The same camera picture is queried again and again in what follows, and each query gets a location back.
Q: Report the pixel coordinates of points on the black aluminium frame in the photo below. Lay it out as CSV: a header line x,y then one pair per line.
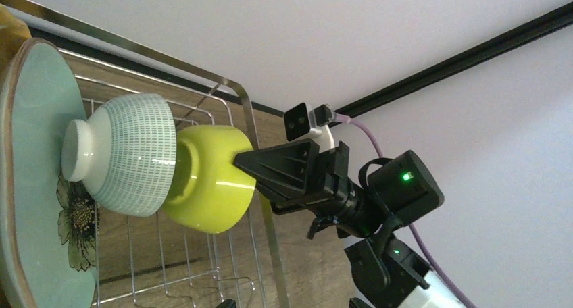
x,y
515,38

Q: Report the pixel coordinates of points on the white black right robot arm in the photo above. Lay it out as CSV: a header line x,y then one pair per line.
x,y
387,272

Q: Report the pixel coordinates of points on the pale green flower plate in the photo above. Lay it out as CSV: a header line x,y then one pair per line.
x,y
47,223

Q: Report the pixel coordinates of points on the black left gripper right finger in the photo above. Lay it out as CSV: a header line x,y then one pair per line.
x,y
357,303

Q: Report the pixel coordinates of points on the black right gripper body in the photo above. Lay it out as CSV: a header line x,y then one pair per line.
x,y
331,191

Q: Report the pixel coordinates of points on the orange polka dot plate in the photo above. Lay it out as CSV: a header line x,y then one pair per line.
x,y
14,32

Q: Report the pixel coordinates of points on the yellow green bowl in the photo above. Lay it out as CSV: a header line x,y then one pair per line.
x,y
208,193

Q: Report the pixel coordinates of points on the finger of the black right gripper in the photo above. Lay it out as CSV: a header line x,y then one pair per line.
x,y
282,172

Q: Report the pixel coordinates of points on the pale green glass bowl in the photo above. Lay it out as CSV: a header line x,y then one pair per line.
x,y
124,153

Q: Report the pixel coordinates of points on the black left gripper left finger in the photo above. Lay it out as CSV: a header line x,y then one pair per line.
x,y
227,303

